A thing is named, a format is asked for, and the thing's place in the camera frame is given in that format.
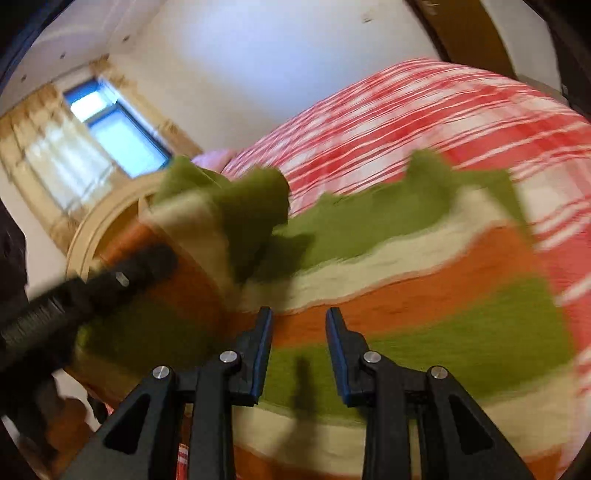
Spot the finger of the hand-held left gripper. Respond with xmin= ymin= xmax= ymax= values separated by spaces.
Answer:
xmin=78 ymin=244 xmax=179 ymax=317

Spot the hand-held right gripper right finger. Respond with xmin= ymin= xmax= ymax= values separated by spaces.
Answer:
xmin=325 ymin=308 xmax=532 ymax=480

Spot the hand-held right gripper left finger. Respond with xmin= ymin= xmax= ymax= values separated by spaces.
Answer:
xmin=60 ymin=307 xmax=274 ymax=480

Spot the green knit sweater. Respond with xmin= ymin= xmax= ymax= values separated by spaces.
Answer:
xmin=76 ymin=150 xmax=578 ymax=480

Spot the cream wooden headboard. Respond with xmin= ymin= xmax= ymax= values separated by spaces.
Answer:
xmin=65 ymin=173 xmax=185 ymax=289

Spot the pink pillow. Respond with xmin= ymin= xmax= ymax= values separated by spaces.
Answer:
xmin=191 ymin=148 xmax=232 ymax=172

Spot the wide yellow curtain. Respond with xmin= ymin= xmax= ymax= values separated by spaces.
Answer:
xmin=0 ymin=83 xmax=127 ymax=254

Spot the window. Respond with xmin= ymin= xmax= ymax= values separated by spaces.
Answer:
xmin=64 ymin=78 xmax=171 ymax=178

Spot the narrow yellow curtain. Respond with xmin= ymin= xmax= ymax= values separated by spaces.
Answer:
xmin=90 ymin=55 xmax=204 ymax=160

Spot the bed with red plaid sheet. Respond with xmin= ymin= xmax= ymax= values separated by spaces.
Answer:
xmin=222 ymin=58 xmax=591 ymax=462

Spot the brown wooden door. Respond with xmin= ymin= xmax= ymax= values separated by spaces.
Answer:
xmin=413 ymin=0 xmax=518 ymax=79

